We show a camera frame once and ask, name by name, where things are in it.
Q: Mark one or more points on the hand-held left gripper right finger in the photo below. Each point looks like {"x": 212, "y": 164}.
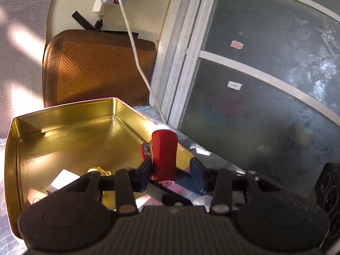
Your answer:
{"x": 198, "y": 176}

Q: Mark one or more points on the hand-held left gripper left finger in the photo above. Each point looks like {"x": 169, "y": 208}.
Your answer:
{"x": 144, "y": 176}

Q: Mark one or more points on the pink tin box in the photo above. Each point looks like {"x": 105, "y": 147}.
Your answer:
{"x": 79, "y": 140}

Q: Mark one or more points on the small white box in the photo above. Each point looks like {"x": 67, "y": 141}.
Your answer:
{"x": 63, "y": 180}

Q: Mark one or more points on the white window sticker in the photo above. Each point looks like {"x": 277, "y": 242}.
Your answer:
{"x": 234, "y": 85}

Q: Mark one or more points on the brown woven cushion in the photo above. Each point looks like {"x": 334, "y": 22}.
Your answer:
{"x": 98, "y": 69}

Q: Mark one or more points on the pink window sticker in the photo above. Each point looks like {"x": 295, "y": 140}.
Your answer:
{"x": 237, "y": 44}

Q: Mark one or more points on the black tape strip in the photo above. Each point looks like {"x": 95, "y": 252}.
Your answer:
{"x": 122, "y": 34}
{"x": 81, "y": 19}

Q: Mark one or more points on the blue patterned bed sheet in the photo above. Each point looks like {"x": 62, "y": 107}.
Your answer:
{"x": 4, "y": 212}

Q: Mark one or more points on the white window frame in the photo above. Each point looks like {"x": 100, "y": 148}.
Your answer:
{"x": 183, "y": 58}

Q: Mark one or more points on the grey fabric wall panel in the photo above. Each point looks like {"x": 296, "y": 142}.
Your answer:
{"x": 21, "y": 58}

